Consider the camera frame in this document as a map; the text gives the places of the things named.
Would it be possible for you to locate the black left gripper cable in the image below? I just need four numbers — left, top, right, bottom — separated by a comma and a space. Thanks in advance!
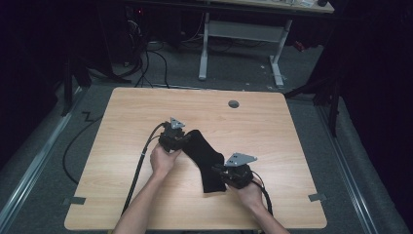
121, 122, 168, 216

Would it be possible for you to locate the white-legged wooden desk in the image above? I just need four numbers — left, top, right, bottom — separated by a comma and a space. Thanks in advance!
197, 0, 335, 88

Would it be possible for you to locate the metal floor rail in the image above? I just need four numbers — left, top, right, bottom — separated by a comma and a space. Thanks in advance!
315, 104, 381, 234
0, 86, 86, 230

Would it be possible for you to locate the grey tape piece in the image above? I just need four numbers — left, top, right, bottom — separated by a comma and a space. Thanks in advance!
62, 196, 87, 206
307, 192, 327, 203

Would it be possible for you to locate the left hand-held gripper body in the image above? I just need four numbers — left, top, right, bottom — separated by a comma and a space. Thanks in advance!
158, 116, 187, 153

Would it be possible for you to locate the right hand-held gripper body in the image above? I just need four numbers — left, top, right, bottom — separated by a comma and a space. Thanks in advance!
219, 152, 258, 190

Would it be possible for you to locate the small red object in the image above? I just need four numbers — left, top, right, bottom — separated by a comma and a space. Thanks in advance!
292, 40, 307, 53

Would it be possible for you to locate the dark computer tower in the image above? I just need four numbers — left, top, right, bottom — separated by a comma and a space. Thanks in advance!
121, 4, 149, 66

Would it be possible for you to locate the black sock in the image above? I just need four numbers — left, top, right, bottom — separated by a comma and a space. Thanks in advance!
181, 129, 229, 194

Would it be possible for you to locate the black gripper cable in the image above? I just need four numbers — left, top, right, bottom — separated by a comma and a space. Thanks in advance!
121, 122, 168, 216
250, 169, 275, 216

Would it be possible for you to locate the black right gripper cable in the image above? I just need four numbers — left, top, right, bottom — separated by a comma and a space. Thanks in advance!
250, 169, 275, 216

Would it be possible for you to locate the person's left hand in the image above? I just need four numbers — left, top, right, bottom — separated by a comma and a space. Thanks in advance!
149, 142, 183, 179

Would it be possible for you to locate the person's right hand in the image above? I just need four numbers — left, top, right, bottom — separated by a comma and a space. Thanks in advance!
227, 176, 266, 212

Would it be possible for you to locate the bundle of black floor cables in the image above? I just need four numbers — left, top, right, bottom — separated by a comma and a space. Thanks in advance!
128, 19, 170, 90

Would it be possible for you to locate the thin black floor cable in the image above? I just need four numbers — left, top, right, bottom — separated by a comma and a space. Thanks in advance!
61, 111, 104, 186

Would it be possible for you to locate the black metal stand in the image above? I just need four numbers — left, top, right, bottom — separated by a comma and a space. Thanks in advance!
59, 53, 132, 117
282, 72, 343, 138

